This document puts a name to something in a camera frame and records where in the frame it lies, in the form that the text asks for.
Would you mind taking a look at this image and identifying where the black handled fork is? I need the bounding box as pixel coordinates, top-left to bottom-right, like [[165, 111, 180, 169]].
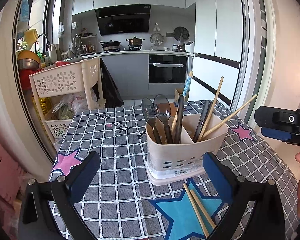
[[192, 100, 212, 142], [174, 95, 184, 144]]

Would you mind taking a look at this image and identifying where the plain wooden chopstick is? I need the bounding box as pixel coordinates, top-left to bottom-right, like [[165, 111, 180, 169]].
[[197, 76, 224, 142]]

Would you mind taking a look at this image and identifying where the blue patterned wooden chopstick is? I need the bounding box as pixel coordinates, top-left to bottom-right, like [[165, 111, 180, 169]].
[[171, 71, 193, 132]]

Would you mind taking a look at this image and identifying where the black handled clear spoon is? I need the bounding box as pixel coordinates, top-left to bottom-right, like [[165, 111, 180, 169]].
[[153, 94, 173, 144], [141, 98, 162, 144]]

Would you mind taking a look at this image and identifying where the kitchen faucet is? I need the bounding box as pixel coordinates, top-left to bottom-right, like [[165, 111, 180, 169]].
[[34, 33, 51, 54]]

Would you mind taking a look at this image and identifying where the pink folding stool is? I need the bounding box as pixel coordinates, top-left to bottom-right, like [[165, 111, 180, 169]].
[[0, 144, 24, 204]]

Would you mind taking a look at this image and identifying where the checkered grey tablecloth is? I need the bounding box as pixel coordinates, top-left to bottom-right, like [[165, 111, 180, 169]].
[[50, 101, 299, 239]]

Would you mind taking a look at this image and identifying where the small cardboard box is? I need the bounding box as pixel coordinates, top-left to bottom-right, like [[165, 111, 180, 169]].
[[174, 88, 189, 103]]

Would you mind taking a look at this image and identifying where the beige utensil holder caddy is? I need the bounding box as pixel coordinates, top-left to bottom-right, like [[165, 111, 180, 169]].
[[146, 114, 228, 186]]

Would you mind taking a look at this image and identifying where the white refrigerator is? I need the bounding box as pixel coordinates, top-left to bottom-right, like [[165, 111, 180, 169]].
[[186, 0, 243, 108]]

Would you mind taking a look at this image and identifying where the black built-in oven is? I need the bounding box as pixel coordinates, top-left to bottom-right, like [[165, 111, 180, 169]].
[[148, 54, 187, 84]]

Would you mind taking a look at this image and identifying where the black hanging bag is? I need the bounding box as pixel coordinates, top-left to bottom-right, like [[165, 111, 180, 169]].
[[90, 59, 124, 109]]

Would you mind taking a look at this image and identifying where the beige plastic storage cart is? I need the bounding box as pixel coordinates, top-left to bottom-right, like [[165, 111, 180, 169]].
[[29, 57, 106, 143]]

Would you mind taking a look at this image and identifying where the bronze cooking pot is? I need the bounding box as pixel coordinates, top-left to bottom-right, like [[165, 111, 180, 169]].
[[126, 36, 145, 47]]

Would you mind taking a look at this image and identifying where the yellow bowl stack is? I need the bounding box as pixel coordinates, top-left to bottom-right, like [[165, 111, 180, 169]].
[[17, 50, 40, 70]]

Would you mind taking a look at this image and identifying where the black range hood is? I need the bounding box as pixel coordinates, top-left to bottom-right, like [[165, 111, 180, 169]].
[[95, 4, 151, 36]]

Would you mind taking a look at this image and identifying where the black wok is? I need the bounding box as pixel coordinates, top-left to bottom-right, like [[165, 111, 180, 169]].
[[100, 40, 121, 52]]

